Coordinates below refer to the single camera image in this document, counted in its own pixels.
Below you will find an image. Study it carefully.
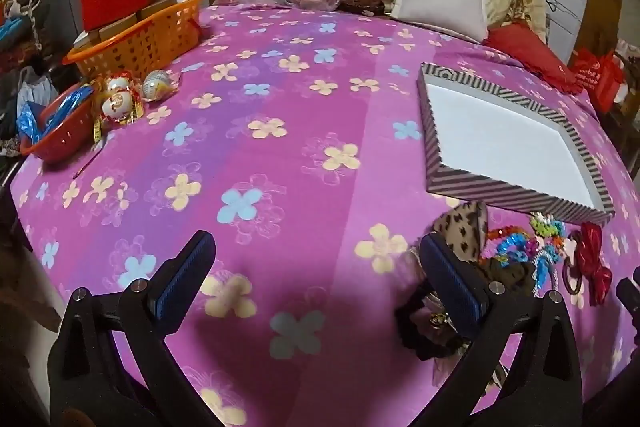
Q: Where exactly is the brown cardboard box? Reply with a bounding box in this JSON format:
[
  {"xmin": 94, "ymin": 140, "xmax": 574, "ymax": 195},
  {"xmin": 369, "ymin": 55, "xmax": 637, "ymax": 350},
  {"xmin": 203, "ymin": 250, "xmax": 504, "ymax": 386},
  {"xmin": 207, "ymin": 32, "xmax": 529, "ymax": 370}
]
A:
[{"xmin": 97, "ymin": 12, "xmax": 141, "ymax": 42}]

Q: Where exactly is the black scrunchie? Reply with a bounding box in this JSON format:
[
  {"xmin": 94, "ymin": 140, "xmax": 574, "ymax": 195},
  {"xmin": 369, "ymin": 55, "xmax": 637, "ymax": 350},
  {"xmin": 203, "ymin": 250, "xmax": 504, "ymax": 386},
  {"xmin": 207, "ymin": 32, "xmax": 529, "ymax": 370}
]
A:
[{"xmin": 395, "ymin": 287, "xmax": 476, "ymax": 360}]

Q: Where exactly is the red shopping bag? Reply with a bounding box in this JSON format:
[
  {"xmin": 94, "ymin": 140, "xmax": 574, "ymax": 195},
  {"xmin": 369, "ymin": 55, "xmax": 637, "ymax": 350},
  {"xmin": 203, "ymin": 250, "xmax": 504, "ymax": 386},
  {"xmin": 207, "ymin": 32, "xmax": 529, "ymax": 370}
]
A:
[{"xmin": 570, "ymin": 49, "xmax": 626, "ymax": 115}]

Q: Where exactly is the blue foil packet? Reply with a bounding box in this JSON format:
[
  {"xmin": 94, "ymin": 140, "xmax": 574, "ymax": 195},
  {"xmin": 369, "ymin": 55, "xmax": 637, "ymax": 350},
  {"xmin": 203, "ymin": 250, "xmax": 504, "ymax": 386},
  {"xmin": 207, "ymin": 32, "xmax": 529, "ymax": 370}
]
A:
[{"xmin": 17, "ymin": 87, "xmax": 93, "ymax": 142}]

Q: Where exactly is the striped cardboard box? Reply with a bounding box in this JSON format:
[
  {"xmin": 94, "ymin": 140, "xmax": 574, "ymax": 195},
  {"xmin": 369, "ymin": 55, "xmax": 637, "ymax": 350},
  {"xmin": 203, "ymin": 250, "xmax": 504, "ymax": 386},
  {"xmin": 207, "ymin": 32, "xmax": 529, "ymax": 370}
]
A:
[{"xmin": 416, "ymin": 62, "xmax": 615, "ymax": 225}]

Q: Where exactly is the egg-shaped toy in wrapper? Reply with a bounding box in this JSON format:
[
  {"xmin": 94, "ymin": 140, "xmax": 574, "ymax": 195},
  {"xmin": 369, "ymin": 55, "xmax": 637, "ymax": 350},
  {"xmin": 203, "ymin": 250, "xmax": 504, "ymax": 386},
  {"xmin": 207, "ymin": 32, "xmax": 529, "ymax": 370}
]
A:
[{"xmin": 142, "ymin": 69, "xmax": 176, "ymax": 100}]

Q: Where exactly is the white plastic bag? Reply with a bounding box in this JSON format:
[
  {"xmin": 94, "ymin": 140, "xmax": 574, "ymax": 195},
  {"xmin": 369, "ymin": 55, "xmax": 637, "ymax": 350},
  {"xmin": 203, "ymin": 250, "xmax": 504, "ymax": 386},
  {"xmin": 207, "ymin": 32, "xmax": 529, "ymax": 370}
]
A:
[{"xmin": 17, "ymin": 67, "xmax": 61, "ymax": 112}]

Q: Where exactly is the multicoloured bead hair tie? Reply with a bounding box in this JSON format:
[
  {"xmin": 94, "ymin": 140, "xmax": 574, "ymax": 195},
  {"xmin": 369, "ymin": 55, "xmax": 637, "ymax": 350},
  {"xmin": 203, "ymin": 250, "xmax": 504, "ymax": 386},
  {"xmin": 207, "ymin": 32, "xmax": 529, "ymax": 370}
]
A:
[{"xmin": 530, "ymin": 212, "xmax": 566, "ymax": 240}]

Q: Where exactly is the red bow hair tie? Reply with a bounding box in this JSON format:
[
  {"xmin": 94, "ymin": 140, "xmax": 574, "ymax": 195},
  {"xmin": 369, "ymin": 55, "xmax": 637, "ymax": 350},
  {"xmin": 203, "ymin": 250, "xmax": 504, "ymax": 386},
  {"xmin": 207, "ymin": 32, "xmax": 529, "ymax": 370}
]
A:
[{"xmin": 562, "ymin": 222, "xmax": 615, "ymax": 308}]

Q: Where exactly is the leopard print bow hair tie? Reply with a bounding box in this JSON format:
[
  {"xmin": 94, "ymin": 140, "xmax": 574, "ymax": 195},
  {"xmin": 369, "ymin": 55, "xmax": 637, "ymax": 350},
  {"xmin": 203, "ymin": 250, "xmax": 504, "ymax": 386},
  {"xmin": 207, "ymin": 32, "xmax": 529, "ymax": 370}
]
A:
[{"xmin": 432, "ymin": 202, "xmax": 490, "ymax": 258}]

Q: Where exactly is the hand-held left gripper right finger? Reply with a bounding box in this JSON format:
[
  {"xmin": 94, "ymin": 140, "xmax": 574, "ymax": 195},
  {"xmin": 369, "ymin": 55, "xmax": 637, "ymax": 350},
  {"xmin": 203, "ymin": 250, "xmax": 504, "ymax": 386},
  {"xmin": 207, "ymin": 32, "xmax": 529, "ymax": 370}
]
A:
[{"xmin": 419, "ymin": 232, "xmax": 583, "ymax": 427}]

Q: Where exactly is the red plastic colander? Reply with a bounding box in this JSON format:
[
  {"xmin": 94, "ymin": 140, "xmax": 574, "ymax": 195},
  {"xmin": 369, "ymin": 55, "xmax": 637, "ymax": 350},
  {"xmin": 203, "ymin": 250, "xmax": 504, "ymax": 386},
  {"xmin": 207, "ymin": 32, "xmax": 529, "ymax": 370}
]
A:
[{"xmin": 25, "ymin": 82, "xmax": 98, "ymax": 164}]

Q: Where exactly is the white egg-shaped toy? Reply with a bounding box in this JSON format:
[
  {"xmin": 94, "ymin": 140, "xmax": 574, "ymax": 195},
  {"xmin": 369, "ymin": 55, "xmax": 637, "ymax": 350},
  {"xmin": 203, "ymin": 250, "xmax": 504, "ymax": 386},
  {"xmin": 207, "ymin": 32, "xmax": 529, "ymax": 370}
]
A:
[
  {"xmin": 104, "ymin": 74, "xmax": 133, "ymax": 96},
  {"xmin": 101, "ymin": 96, "xmax": 133, "ymax": 120}
]

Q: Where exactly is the orange plastic basket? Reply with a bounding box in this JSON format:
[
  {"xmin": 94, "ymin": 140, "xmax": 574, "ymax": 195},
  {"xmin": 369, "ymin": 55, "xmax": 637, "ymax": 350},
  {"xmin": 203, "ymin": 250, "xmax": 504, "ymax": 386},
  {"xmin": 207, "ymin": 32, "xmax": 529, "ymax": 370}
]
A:
[{"xmin": 62, "ymin": 0, "xmax": 206, "ymax": 80}]

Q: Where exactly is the thin red stick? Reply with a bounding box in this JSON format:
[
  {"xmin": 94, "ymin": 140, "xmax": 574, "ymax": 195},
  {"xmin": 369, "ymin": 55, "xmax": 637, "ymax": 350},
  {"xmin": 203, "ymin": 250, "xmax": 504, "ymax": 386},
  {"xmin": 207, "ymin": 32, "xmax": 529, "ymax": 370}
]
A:
[{"xmin": 72, "ymin": 152, "xmax": 103, "ymax": 180}]

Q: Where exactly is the red pillow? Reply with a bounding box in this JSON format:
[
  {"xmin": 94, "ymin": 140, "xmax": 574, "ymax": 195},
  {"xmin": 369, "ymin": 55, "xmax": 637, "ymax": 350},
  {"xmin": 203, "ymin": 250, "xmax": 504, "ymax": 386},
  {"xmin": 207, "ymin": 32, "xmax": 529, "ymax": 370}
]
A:
[{"xmin": 482, "ymin": 22, "xmax": 583, "ymax": 95}]

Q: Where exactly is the brown scrunchie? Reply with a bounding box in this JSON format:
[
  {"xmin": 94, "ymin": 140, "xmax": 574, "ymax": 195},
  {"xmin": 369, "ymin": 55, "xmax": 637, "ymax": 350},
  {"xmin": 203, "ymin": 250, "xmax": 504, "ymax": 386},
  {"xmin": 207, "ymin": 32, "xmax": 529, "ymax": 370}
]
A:
[{"xmin": 480, "ymin": 252, "xmax": 538, "ymax": 293}]

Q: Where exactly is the blue coil bracelet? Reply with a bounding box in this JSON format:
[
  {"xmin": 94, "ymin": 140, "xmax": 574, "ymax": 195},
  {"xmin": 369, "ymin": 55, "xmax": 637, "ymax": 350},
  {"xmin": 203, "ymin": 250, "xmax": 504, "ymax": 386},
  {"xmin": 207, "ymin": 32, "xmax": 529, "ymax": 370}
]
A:
[{"xmin": 532, "ymin": 242, "xmax": 563, "ymax": 293}]

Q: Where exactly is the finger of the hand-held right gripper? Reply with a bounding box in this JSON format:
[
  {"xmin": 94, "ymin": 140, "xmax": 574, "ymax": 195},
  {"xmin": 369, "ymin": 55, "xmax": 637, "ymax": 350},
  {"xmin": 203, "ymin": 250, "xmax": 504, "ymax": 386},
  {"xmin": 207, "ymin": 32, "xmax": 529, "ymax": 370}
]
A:
[{"xmin": 616, "ymin": 266, "xmax": 640, "ymax": 308}]

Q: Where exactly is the purple floral blanket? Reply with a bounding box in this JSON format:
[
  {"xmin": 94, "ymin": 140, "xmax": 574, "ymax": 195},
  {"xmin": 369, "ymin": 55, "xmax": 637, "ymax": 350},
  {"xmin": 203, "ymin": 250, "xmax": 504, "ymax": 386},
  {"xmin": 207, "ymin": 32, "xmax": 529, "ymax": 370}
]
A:
[{"xmin": 10, "ymin": 2, "xmax": 640, "ymax": 427}]

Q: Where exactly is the rainbow crystal bead bracelet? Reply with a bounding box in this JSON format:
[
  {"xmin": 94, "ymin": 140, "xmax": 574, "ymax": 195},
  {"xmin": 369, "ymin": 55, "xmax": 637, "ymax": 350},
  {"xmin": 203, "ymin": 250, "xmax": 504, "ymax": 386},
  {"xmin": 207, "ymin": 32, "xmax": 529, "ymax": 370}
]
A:
[{"xmin": 480, "ymin": 227, "xmax": 531, "ymax": 265}]

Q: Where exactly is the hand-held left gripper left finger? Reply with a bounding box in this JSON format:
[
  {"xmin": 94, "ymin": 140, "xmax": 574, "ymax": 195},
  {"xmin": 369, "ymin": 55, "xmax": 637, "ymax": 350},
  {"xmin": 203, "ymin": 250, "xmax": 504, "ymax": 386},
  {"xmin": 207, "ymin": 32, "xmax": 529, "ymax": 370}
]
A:
[{"xmin": 47, "ymin": 229, "xmax": 218, "ymax": 427}]

